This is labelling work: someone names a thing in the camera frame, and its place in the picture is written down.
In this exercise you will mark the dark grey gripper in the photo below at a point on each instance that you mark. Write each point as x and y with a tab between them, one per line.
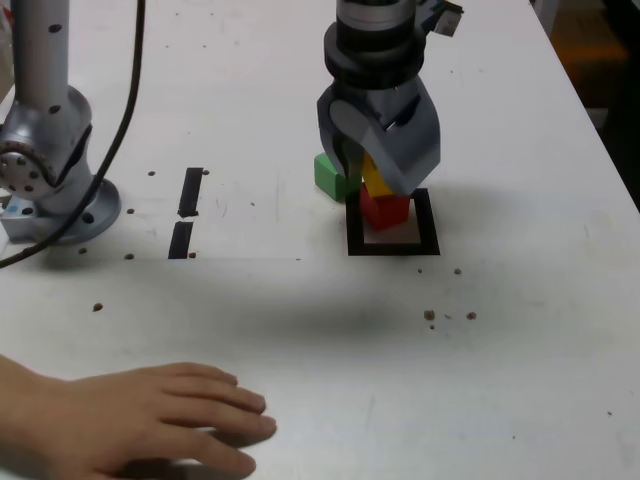
395	105

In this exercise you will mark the yellow cube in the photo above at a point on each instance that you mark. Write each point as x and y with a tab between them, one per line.
372	177

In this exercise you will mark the green cube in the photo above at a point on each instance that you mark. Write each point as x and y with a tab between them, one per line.
327	177

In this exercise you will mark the red cube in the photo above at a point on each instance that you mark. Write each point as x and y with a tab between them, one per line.
385	212

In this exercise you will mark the black tape square outline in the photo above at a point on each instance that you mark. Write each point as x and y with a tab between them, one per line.
430	225

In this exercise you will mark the person's hand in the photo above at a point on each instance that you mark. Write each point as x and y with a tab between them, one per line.
140	425

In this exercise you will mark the black tape strip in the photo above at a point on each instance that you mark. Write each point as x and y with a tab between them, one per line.
192	190

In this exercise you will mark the gripper camera with black mount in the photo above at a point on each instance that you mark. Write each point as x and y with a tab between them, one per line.
447	22

